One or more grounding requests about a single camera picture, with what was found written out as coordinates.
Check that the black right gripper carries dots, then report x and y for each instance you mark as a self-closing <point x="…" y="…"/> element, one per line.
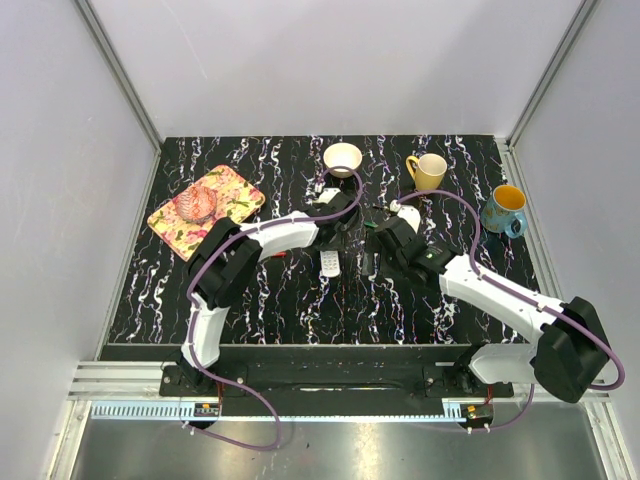
<point x="368" y="260"/>

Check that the white remote control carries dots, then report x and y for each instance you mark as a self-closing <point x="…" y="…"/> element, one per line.
<point x="330" y="264"/>

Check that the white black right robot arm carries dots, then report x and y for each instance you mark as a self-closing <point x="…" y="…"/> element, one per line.
<point x="565" y="348"/>

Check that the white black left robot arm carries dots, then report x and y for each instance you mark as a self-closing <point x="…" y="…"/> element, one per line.
<point x="226" y="260"/>

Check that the cream ceramic bowl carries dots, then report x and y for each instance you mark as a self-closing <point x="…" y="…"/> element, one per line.
<point x="342" y="159"/>

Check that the floral rectangular tray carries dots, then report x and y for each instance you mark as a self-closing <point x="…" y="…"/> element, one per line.
<point x="237" y="199"/>

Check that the yellow mug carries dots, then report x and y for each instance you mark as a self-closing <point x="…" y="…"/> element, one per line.
<point x="427" y="171"/>

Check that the pink patterned glass bowl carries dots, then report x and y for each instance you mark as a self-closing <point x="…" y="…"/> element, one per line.
<point x="196" y="204"/>

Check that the blue butterfly mug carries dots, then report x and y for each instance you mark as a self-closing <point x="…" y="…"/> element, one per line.
<point x="504" y="212"/>

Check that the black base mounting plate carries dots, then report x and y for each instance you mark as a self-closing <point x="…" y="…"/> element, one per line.
<point x="344" y="381"/>

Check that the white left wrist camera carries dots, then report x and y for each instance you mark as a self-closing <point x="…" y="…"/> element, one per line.
<point x="325" y="195"/>

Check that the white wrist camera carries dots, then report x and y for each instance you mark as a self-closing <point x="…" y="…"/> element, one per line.
<point x="325" y="195"/>
<point x="408" y="213"/>

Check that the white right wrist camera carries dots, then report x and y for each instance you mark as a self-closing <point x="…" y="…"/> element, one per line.
<point x="408" y="213"/>

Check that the aluminium frame post left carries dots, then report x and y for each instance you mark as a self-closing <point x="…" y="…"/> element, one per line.
<point x="97" y="31"/>

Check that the aluminium frame post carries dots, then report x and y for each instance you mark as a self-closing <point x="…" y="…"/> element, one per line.
<point x="97" y="31"/>
<point x="578" y="22"/>

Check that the aluminium frame post right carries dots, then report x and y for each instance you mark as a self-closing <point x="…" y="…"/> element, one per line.
<point x="578" y="22"/>

